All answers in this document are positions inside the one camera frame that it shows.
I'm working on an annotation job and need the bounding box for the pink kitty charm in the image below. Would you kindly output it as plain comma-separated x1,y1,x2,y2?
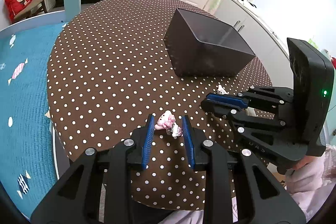
154,110,176,130

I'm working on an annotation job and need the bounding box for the pink sleeved forearm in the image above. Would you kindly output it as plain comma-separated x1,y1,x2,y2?
285,144,335,221

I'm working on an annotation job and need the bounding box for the pale jade pendant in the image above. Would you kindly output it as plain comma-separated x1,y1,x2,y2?
215,84,257,117

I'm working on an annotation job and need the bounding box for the white low cabinet row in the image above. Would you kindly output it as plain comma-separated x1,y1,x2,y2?
214,0,293,88

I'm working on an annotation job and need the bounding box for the clear crystal charm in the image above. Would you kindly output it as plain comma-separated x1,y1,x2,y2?
166,122,183,138

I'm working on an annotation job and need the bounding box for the grey metal tin box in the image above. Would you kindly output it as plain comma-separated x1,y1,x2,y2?
164,9,256,77

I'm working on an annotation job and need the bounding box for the brown polka dot tablecloth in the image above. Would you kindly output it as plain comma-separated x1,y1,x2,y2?
47,0,275,212

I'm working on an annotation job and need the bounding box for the wooden chair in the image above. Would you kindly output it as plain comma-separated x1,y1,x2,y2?
13,0,48,23

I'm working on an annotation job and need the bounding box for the black camera box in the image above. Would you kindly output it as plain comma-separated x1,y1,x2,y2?
287,38,334,156

